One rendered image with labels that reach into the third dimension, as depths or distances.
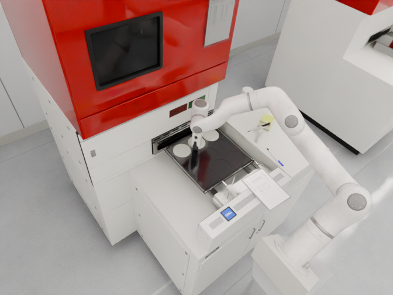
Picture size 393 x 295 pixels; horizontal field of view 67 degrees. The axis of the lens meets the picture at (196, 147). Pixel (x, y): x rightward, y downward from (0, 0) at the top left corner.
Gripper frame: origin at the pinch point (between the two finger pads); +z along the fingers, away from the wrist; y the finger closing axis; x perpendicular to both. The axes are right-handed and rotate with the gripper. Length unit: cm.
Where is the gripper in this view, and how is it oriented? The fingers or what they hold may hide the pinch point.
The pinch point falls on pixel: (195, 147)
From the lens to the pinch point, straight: 165.9
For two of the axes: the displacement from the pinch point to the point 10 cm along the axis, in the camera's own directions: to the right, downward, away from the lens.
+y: 1.7, -7.3, 6.7
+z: -0.8, 6.6, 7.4
